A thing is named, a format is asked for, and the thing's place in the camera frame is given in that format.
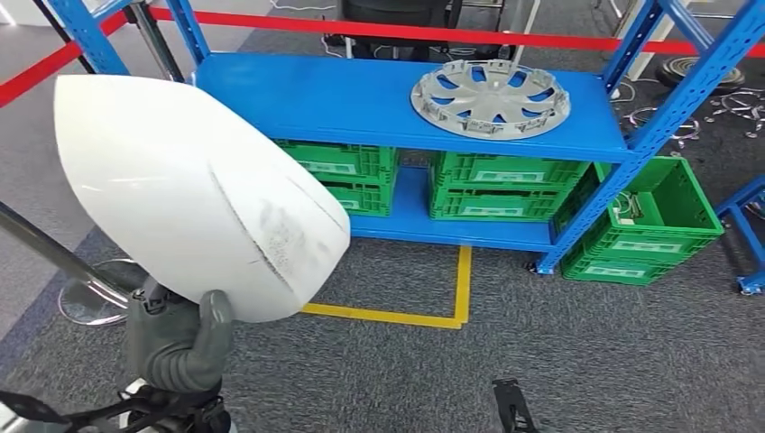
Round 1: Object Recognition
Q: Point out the black round disc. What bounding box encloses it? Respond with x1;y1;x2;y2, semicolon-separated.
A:
655;56;747;92

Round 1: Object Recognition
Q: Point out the grey wheel hubcap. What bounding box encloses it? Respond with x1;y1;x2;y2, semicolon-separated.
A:
410;59;572;142

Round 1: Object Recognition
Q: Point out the white board panel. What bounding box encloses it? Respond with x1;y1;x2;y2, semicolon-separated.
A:
621;0;668;83

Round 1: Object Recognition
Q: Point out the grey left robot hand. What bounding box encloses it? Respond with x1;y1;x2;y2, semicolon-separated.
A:
125;281;235;394

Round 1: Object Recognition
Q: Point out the black office chair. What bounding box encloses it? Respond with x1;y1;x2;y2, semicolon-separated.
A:
337;0;518;62

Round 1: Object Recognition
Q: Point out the white cable bundle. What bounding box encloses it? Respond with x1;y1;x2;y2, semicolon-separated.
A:
612;190;645;227

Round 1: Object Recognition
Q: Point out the chrome stanchion post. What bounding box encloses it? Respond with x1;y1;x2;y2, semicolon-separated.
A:
122;0;187;84

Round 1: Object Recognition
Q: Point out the red barrier belt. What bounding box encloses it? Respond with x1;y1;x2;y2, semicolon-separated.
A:
0;10;130;110
148;6;765;60

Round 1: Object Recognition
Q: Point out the blue metal shelf rack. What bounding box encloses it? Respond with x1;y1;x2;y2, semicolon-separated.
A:
47;0;765;276
714;173;765;297

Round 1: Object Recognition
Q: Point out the grey stanchion with round base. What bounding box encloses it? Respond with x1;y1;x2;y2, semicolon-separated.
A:
0;201;152;327

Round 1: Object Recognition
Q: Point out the green open plastic crate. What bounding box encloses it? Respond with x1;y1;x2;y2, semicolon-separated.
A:
549;156;725;267

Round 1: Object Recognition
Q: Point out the white plastic body part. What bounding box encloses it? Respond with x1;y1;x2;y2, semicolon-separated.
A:
53;74;352;325

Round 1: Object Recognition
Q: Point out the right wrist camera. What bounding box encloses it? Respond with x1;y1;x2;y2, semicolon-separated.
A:
492;377;539;433

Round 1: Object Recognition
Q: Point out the chrome star chair base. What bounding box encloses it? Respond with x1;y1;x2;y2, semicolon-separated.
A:
709;88;765;140
621;106;702;143

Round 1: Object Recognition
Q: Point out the white desk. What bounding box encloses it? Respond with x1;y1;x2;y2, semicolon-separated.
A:
511;0;542;67

